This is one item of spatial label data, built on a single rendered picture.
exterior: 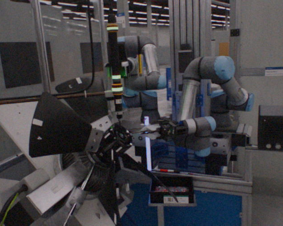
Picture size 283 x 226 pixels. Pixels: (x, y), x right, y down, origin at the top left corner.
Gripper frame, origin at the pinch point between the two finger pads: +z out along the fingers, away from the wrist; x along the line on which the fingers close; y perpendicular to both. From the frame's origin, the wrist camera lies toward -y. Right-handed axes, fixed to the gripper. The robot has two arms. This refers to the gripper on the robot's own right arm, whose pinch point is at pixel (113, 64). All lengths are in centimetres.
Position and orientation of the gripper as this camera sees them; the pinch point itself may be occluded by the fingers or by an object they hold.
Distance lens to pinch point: 116.5
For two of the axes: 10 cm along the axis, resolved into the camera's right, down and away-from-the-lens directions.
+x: -9.8, 0.2, 1.9
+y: 0.6, 9.7, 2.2
